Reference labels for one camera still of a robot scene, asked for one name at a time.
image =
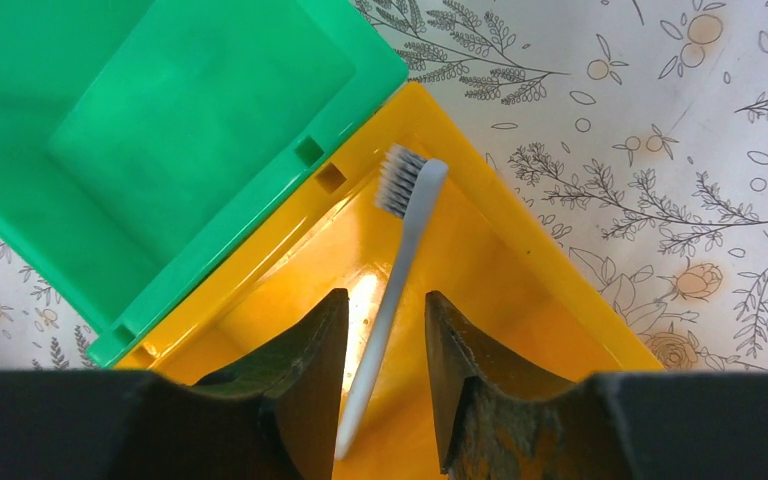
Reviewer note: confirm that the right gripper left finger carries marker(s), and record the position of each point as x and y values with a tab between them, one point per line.
271	414

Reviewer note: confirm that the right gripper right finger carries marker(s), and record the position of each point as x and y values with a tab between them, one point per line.
500	416

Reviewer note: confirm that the grey toothbrush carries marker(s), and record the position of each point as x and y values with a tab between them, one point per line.
409	189

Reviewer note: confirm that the orange bin with toothbrushes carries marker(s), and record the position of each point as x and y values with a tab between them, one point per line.
482	250

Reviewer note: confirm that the green plastic bin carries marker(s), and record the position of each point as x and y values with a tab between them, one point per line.
142	141

